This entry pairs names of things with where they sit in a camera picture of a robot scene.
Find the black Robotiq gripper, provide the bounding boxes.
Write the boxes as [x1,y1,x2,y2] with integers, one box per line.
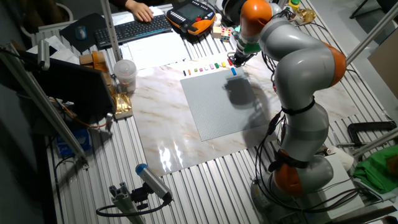
[231,52,249,68]

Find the dark sleeved forearm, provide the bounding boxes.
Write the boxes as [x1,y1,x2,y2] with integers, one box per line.
[108,0,131,9]

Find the grey Lego baseplate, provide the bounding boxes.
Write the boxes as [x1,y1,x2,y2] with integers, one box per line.
[180,68,269,142]

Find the person's bare hand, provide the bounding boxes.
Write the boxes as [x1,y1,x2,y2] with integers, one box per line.
[125,0,155,23]

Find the Rubik's cube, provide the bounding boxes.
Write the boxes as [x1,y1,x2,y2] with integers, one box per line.
[220,27,233,43]

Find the large black spool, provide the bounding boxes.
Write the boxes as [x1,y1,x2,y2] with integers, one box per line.
[222,0,246,23]

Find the black orange teach pendant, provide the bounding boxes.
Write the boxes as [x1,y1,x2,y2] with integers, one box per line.
[165,0,216,36]

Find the white printed paper sheet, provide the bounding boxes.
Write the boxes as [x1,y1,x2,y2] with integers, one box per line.
[119,32,191,71]

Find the glossy marble pattern mat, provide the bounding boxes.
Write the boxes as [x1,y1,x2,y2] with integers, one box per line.
[129,51,360,177]

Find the crinkled gold foil object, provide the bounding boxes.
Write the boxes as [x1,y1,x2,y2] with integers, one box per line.
[294,8,317,25]

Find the black computer keyboard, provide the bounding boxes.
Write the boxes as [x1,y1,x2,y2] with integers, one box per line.
[94,14,173,49]

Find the clear plastic lidded cup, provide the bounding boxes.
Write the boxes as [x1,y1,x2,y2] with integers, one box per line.
[113,59,138,94]

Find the gold foil bag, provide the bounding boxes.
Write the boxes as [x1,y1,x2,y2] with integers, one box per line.
[111,92,134,121]

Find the white paper stack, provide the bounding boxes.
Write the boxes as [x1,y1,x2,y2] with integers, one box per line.
[111,5,165,26]

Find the orange tape roll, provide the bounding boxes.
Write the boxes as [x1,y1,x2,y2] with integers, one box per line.
[91,50,109,74]

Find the aluminium profile beam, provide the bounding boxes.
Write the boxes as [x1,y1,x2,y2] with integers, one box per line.
[346,1,398,65]
[353,127,398,158]

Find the black clamp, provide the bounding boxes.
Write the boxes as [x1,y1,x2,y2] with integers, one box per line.
[347,121,398,147]

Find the black mouse pad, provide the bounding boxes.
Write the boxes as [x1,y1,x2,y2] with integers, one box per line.
[58,12,108,54]

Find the small cardboard box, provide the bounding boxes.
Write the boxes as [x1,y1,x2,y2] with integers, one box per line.
[79,53,94,67]

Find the dark computer mouse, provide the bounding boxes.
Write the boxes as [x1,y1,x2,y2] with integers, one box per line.
[75,25,88,41]

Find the black flat monitor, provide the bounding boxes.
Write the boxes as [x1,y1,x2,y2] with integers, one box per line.
[18,49,117,125]

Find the green cloth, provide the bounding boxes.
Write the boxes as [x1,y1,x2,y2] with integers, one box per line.
[353,144,398,195]

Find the loose white paper sheets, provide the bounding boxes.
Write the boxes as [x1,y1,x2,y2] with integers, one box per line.
[26,35,80,65]

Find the blue box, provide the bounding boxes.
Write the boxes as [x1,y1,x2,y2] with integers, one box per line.
[55,128,92,158]

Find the long slanted aluminium beam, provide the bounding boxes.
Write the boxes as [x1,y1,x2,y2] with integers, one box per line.
[0,43,90,170]

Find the green printed wrist mount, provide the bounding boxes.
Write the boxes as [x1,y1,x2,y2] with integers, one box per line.
[233,26,262,54]

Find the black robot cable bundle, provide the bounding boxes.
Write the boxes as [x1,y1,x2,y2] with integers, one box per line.
[253,7,361,215]

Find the upright aluminium profile post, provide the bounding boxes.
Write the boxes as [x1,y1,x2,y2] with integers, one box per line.
[99,0,123,62]

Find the silver camera with blue cap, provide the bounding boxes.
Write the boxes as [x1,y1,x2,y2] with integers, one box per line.
[135,163,174,202]

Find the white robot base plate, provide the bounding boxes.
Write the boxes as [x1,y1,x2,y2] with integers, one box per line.
[306,154,365,220]

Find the thin orange cable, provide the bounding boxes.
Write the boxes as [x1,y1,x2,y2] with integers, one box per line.
[48,98,108,129]

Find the short aluminium profile mount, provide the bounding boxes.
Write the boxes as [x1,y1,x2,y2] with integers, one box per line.
[108,182,147,224]

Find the black camera cable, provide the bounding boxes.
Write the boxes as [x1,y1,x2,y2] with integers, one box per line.
[95,195,172,218]

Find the silver bar camera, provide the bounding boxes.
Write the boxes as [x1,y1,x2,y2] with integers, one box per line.
[37,39,51,71]

